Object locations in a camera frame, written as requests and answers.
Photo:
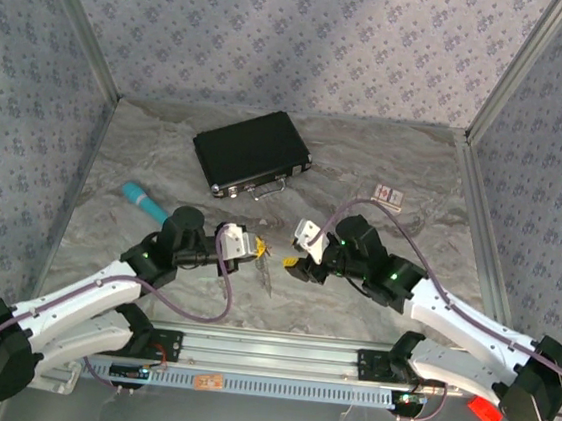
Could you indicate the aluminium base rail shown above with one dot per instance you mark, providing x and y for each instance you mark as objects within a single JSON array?
[{"x": 271, "y": 352}]

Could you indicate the aluminium frame post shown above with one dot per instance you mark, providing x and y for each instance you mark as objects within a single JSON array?
[
  {"x": 83, "y": 24},
  {"x": 517, "y": 69}
]

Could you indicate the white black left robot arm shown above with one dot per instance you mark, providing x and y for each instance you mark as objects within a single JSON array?
[{"x": 97, "y": 334}]

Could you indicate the aluminium clamp bracket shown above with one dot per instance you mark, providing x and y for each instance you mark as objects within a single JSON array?
[{"x": 62, "y": 379}]

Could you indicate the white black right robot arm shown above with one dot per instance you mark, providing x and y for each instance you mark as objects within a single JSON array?
[{"x": 445, "y": 366}]

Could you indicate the red plastic block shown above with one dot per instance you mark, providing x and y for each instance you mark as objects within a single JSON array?
[{"x": 484, "y": 415}]

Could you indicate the black briefcase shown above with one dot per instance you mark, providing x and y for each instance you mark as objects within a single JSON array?
[{"x": 252, "y": 147}]

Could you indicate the playing card box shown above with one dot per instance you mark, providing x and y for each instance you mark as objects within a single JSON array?
[{"x": 388, "y": 196}]

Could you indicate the small circuit board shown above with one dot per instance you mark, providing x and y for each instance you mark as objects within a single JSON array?
[
  {"x": 128, "y": 372},
  {"x": 409, "y": 400}
]

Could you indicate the aluminium frame rail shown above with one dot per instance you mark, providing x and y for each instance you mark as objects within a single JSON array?
[
  {"x": 82, "y": 174},
  {"x": 476, "y": 191}
]

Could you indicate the teal cylinder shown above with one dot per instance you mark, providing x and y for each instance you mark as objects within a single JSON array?
[{"x": 146, "y": 202}]

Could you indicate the orange label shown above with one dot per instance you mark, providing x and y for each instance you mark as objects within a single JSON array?
[{"x": 208, "y": 383}]

